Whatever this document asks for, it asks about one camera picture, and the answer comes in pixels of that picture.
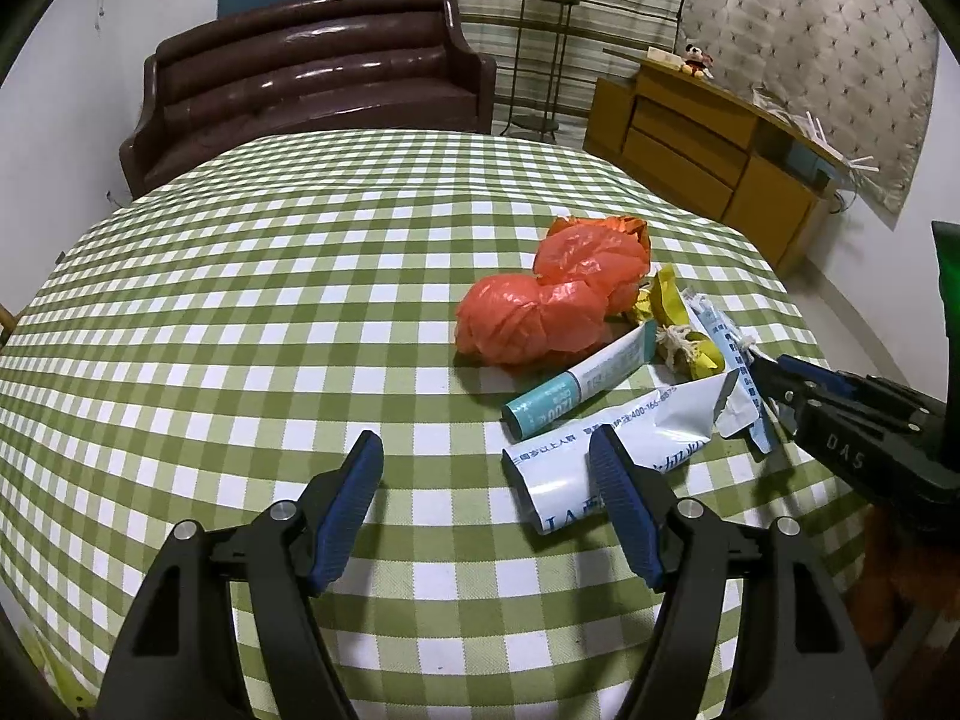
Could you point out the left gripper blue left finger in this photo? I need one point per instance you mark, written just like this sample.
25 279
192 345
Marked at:
349 497

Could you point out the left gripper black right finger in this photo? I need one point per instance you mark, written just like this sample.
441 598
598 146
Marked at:
612 472

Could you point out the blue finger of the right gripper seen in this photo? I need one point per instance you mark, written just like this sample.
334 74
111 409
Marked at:
800 374

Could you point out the white milk powder pouch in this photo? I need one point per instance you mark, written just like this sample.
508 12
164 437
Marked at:
549 476

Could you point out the light blue tube box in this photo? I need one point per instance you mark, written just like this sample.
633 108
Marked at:
742 410

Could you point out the teal white tube box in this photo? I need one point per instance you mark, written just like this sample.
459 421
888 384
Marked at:
531 413

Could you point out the yellow crumpled wrapper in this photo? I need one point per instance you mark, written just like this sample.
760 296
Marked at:
685 350

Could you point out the red plastic bag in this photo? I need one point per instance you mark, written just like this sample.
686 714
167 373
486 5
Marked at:
585 272

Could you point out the wooden sideboard cabinet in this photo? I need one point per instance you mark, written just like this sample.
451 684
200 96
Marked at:
711 153

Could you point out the green white checkered tablecloth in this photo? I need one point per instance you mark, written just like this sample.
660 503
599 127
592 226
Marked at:
211 348

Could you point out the white router with antennas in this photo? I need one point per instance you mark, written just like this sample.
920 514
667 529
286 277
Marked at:
817 142

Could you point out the small toy figurine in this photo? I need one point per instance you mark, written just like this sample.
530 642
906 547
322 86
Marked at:
697 63

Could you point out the wooden chair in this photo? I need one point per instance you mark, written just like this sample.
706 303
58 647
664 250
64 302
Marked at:
8 323

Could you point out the striped curtain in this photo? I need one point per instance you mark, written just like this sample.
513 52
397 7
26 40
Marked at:
606 40

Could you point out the black metal plant stand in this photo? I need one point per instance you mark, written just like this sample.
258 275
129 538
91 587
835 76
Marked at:
540 49

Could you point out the dark brown leather sofa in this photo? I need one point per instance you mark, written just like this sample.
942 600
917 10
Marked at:
304 66

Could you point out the patterned beige wall cloth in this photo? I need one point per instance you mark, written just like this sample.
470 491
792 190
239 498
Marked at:
862 72

